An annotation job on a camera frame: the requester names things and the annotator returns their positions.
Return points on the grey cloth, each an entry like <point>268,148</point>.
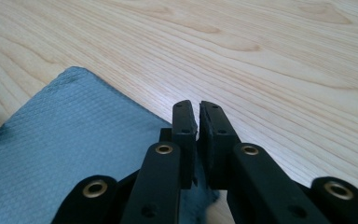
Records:
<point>74,130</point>

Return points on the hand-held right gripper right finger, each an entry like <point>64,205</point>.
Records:
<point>216,146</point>

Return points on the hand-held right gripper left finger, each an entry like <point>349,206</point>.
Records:
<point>186,143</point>

